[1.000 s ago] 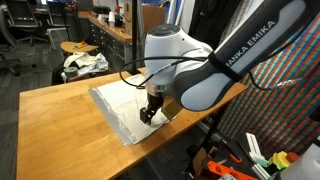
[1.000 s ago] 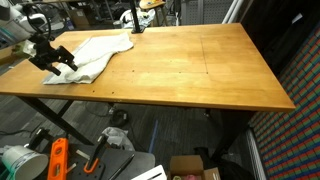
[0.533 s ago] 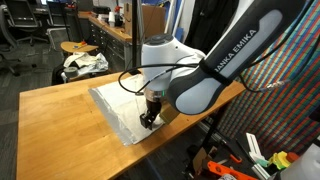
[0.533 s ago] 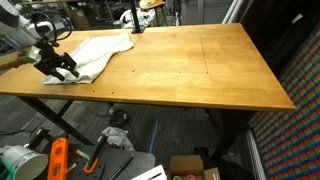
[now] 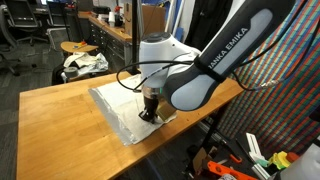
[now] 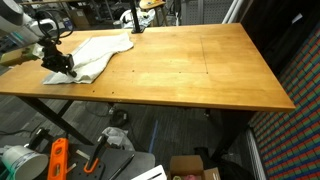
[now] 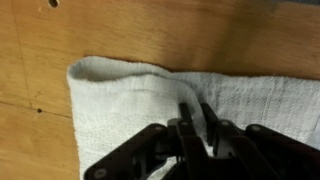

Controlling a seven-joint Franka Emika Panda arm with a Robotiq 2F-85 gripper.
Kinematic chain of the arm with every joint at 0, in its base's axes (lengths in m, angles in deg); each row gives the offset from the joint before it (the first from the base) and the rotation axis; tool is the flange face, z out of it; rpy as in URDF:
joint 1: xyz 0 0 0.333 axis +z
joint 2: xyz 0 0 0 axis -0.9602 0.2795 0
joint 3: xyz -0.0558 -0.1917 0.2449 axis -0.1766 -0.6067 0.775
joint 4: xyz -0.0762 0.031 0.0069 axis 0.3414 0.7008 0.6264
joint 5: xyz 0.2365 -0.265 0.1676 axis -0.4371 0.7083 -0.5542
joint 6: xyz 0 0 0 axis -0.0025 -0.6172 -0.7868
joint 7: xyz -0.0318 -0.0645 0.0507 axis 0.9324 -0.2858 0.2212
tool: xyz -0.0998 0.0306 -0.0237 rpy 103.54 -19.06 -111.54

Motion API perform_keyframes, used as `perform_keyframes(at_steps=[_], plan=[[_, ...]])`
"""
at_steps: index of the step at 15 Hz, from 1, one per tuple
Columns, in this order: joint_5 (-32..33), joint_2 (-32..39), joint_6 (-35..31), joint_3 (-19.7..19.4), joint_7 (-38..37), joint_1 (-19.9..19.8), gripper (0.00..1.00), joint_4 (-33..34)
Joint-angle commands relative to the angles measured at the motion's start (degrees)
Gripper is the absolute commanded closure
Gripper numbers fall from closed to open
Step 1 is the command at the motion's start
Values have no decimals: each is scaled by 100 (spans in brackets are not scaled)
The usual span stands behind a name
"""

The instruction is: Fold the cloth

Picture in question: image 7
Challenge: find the white terry cloth towel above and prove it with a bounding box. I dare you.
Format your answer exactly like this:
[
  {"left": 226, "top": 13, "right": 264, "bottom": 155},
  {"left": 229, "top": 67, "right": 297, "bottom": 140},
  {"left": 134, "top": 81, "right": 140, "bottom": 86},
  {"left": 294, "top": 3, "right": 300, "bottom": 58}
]
[{"left": 66, "top": 55, "right": 320, "bottom": 180}]

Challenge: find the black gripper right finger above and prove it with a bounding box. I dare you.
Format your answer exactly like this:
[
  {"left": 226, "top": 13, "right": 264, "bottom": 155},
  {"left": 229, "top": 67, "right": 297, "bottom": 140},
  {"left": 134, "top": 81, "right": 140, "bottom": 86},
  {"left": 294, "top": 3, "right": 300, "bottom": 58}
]
[{"left": 199, "top": 102, "right": 320, "bottom": 180}]

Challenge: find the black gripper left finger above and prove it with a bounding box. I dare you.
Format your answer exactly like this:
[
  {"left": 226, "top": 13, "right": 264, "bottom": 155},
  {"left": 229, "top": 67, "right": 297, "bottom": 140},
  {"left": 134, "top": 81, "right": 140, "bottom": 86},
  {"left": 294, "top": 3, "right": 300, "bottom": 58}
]
[{"left": 83, "top": 102, "right": 214, "bottom": 180}]

